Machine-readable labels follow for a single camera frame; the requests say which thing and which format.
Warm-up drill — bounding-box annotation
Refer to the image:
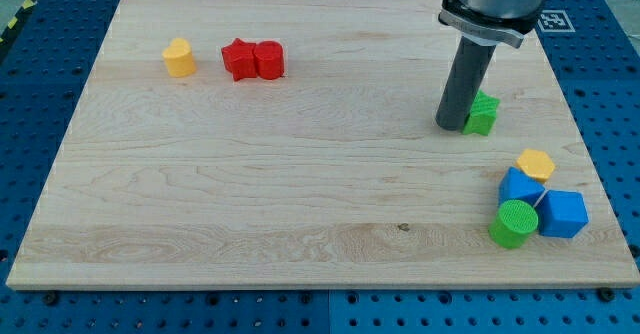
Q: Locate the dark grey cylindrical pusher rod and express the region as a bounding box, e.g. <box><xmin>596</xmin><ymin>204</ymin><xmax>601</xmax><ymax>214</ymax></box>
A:
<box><xmin>435</xmin><ymin>37</ymin><xmax>496</xmax><ymax>131</ymax></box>

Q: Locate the green star block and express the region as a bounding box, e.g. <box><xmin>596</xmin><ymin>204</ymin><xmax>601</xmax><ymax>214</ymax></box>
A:
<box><xmin>462</xmin><ymin>90</ymin><xmax>500</xmax><ymax>136</ymax></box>

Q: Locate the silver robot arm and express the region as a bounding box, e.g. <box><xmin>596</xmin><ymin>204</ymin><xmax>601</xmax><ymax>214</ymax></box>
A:
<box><xmin>436</xmin><ymin>0</ymin><xmax>544</xmax><ymax>131</ymax></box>

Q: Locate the yellow hexagon block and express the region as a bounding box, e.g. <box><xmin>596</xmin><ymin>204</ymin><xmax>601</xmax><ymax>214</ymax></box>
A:
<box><xmin>515</xmin><ymin>148</ymin><xmax>556</xmax><ymax>184</ymax></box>

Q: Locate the red star block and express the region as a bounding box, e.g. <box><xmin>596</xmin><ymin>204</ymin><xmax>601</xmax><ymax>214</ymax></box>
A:
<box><xmin>221</xmin><ymin>38</ymin><xmax>257</xmax><ymax>81</ymax></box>

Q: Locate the white fiducial marker tag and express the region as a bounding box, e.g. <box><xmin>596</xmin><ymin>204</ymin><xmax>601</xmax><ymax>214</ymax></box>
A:
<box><xmin>538</xmin><ymin>9</ymin><xmax>575</xmax><ymax>33</ymax></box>

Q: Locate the blue triangle block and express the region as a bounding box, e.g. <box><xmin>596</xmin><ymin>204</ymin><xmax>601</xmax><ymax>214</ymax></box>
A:
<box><xmin>498</xmin><ymin>167</ymin><xmax>545</xmax><ymax>206</ymax></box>

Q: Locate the green cylinder block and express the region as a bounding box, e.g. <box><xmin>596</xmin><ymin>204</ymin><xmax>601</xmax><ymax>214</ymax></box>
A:
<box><xmin>488</xmin><ymin>199</ymin><xmax>539</xmax><ymax>249</ymax></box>

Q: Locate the blue cube block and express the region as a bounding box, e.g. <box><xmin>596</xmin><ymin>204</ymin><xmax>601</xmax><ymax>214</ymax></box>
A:
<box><xmin>536</xmin><ymin>190</ymin><xmax>589</xmax><ymax>238</ymax></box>

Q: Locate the red cylinder block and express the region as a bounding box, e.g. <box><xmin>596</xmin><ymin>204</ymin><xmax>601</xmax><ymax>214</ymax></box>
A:
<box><xmin>254</xmin><ymin>41</ymin><xmax>285</xmax><ymax>80</ymax></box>

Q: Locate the light wooden board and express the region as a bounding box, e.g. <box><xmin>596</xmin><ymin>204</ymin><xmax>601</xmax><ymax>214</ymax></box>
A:
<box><xmin>7</xmin><ymin>0</ymin><xmax>639</xmax><ymax>291</ymax></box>

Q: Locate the yellow heart block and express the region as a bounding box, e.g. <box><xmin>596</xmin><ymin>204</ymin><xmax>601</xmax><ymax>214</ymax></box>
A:
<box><xmin>162</xmin><ymin>38</ymin><xmax>197</xmax><ymax>78</ymax></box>

